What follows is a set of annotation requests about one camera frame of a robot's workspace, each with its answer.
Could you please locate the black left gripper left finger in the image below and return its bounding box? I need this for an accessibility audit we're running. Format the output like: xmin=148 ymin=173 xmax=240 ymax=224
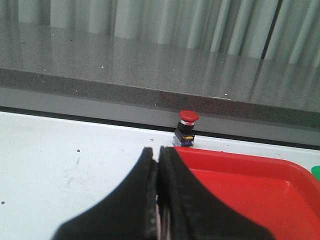
xmin=52 ymin=147 xmax=158 ymax=240

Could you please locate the red mushroom push button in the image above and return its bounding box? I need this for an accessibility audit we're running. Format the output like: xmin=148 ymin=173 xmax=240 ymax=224
xmin=172 ymin=110 xmax=199 ymax=148

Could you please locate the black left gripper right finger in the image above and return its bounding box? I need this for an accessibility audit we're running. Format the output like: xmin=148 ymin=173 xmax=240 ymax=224
xmin=158 ymin=146 xmax=274 ymax=240

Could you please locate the grey stone counter ledge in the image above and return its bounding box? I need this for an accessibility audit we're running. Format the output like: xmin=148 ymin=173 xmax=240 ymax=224
xmin=0 ymin=20 xmax=320 ymax=129

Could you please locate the green plastic tray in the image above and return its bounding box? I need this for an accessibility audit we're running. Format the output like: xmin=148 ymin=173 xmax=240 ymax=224
xmin=311 ymin=165 xmax=320 ymax=181

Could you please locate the red plastic tray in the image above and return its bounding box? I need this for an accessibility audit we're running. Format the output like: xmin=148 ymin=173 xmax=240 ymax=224
xmin=176 ymin=147 xmax=320 ymax=240

